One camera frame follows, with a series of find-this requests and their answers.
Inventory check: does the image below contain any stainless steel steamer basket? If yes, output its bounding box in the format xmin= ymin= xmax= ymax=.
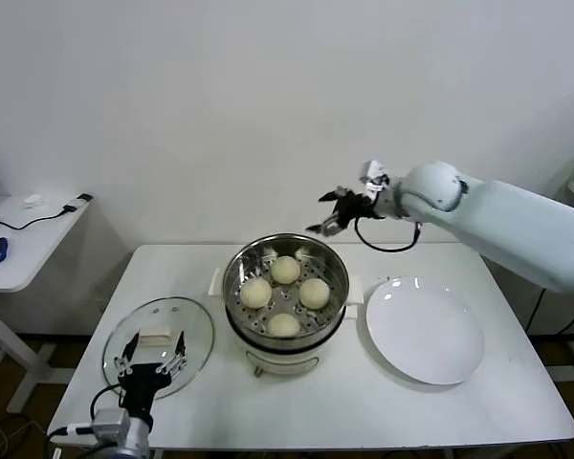
xmin=209 ymin=232 xmax=364 ymax=339

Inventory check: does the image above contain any white round plate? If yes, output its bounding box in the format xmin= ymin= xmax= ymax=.
xmin=365 ymin=275 xmax=486 ymax=386

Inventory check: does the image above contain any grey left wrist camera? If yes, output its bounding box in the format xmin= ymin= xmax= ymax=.
xmin=91 ymin=407 xmax=131 ymax=441

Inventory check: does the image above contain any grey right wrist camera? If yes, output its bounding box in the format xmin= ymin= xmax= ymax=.
xmin=358 ymin=160 xmax=393 ymax=197

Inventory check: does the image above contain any glass pot lid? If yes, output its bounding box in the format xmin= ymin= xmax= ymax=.
xmin=101 ymin=296 xmax=215 ymax=401

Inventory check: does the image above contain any black power adapter cable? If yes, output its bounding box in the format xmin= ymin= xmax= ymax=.
xmin=525 ymin=286 xmax=574 ymax=336

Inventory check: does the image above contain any cream electric cooker pot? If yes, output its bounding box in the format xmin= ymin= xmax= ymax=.
xmin=225 ymin=303 xmax=359 ymax=380

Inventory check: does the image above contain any white-plug left camera cable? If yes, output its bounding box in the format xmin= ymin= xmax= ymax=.
xmin=47 ymin=423 xmax=96 ymax=440

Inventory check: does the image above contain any black cable with plug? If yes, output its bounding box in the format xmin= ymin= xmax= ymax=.
xmin=0 ymin=193 xmax=95 ymax=231

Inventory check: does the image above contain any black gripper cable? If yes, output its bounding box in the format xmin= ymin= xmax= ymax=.
xmin=353 ymin=213 xmax=422 ymax=253
xmin=89 ymin=384 xmax=121 ymax=422

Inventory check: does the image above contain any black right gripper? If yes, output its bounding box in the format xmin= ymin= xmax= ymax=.
xmin=305 ymin=188 xmax=380 ymax=238

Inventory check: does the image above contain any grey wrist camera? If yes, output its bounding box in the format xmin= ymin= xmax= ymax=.
xmin=358 ymin=160 xmax=393 ymax=197
xmin=91 ymin=407 xmax=131 ymax=441

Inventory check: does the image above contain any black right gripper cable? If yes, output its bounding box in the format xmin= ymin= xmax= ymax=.
xmin=353 ymin=213 xmax=422 ymax=253

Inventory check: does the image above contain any white steamed baozi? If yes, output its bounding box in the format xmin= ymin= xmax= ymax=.
xmin=298 ymin=278 xmax=331 ymax=310
xmin=266 ymin=313 xmax=301 ymax=339
xmin=239 ymin=278 xmax=273 ymax=310
xmin=271 ymin=255 xmax=301 ymax=286

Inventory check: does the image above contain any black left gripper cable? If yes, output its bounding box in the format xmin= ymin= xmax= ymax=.
xmin=89 ymin=384 xmax=121 ymax=422

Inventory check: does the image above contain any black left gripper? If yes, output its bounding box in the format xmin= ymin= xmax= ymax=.
xmin=112 ymin=331 xmax=188 ymax=417

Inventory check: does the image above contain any white side table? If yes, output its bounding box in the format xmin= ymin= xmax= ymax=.
xmin=0 ymin=194 xmax=96 ymax=415

